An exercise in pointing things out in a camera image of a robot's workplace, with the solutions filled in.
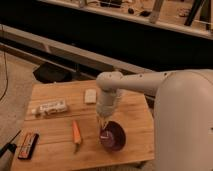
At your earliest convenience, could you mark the white wrapped package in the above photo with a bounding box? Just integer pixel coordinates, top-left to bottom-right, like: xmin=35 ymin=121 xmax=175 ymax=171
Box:
xmin=31 ymin=100 xmax=68 ymax=116

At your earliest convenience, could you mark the black tool at corner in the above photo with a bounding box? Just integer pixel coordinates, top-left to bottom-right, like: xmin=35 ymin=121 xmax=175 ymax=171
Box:
xmin=0 ymin=131 xmax=20 ymax=171

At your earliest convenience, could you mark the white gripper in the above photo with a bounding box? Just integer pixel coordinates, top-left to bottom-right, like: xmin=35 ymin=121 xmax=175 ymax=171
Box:
xmin=96 ymin=89 xmax=122 ymax=130

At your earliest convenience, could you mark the dark purple ceramic bowl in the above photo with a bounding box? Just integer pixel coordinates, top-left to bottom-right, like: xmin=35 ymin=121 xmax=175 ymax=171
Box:
xmin=99 ymin=121 xmax=126 ymax=151

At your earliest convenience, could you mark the orange carrot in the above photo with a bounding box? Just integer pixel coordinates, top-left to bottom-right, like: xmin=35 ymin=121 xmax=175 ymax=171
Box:
xmin=72 ymin=120 xmax=82 ymax=144

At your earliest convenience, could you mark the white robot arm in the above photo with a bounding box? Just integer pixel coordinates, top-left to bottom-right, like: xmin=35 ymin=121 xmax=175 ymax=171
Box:
xmin=96 ymin=69 xmax=213 ymax=171

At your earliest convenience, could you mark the white rectangular block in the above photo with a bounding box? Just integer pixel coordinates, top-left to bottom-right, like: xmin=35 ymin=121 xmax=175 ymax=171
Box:
xmin=84 ymin=89 xmax=96 ymax=104

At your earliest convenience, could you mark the black floor object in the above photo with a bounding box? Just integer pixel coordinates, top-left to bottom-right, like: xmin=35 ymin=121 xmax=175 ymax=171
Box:
xmin=33 ymin=62 xmax=72 ymax=83

